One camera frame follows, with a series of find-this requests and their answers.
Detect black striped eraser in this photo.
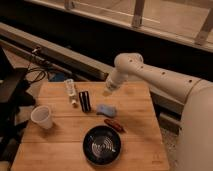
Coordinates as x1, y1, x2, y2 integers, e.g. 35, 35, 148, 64
79, 91, 91, 113

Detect white plastic cup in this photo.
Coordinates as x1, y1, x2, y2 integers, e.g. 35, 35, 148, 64
30, 105, 53, 129

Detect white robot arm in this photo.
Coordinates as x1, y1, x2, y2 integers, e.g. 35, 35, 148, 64
104, 53, 213, 171

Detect black round bowl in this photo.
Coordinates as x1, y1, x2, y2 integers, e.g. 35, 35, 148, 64
83, 125, 121, 166

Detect black cables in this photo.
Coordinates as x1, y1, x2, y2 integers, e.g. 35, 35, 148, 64
24, 46, 56, 84

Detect dark equipment stand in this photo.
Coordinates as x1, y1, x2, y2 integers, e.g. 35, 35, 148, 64
0, 46, 35, 159

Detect blue sponge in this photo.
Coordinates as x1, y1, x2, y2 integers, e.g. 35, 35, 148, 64
96, 104, 117, 118

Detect clear small plastic bottle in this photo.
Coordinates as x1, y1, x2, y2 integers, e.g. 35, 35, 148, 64
64, 79, 77, 107

